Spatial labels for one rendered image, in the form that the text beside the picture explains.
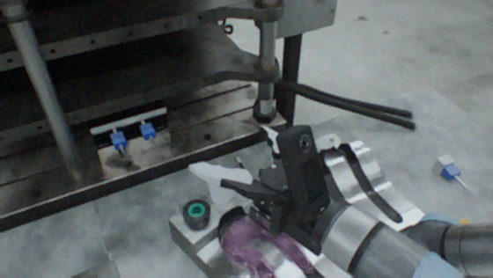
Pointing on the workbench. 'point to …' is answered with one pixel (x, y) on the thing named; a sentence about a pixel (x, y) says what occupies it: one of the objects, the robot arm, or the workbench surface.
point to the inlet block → (445, 165)
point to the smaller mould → (100, 272)
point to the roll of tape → (197, 214)
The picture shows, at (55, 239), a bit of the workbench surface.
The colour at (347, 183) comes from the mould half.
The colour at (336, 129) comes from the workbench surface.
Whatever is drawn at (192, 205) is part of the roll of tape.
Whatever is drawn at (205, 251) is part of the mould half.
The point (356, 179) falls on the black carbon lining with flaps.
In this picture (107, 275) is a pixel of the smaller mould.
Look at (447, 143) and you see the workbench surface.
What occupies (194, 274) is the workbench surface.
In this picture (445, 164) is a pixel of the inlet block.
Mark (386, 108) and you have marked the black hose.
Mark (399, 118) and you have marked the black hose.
